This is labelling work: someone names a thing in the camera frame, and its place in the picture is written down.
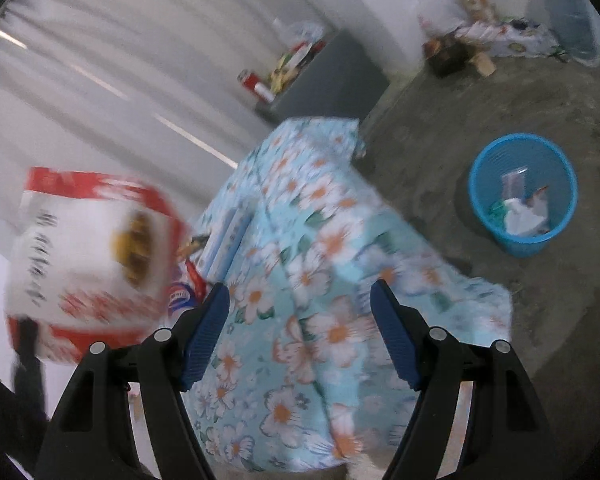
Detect white curtain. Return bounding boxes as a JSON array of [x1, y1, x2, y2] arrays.
[[0, 0, 416, 271]]

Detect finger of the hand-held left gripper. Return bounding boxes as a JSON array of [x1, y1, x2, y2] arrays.
[[12, 320, 46, 418]]

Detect white printed flat box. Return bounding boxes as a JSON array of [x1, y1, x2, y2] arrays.
[[454, 19, 557, 57]]

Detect white plastic bag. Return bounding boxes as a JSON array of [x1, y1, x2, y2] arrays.
[[504, 199, 550, 237]]

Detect pile of yellow packets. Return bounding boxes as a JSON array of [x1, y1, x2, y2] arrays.
[[269, 54, 302, 94]]

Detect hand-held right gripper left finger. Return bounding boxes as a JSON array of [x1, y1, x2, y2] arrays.
[[37, 282, 230, 480]]

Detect red and white snack bag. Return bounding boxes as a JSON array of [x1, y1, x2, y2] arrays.
[[6, 166, 192, 367]]

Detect large clear water jug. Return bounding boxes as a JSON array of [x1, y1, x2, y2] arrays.
[[533, 0, 600, 65]]

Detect clear plastic bag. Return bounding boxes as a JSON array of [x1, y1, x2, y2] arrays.
[[274, 16, 327, 57]]

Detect blue plastic mesh bin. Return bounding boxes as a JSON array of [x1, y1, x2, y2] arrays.
[[468, 133, 579, 259]]

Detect dark basket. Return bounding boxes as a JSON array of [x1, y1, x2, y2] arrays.
[[424, 35, 484, 79]]

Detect white packet blue red print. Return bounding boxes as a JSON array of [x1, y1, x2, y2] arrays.
[[167, 260, 207, 322]]

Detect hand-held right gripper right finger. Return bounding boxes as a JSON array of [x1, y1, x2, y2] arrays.
[[370, 280, 563, 480]]

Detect yellow flat packet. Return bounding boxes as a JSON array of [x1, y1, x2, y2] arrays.
[[177, 234, 211, 262]]

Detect small wooden block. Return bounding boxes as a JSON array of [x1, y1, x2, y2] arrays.
[[472, 52, 497, 78]]

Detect grey cabinet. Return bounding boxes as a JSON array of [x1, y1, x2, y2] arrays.
[[255, 29, 392, 127]]

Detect floral light blue tablecloth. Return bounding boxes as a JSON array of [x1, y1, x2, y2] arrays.
[[182, 117, 513, 476]]

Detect blue and white flat pack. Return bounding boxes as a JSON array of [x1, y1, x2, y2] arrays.
[[200, 209, 254, 282]]

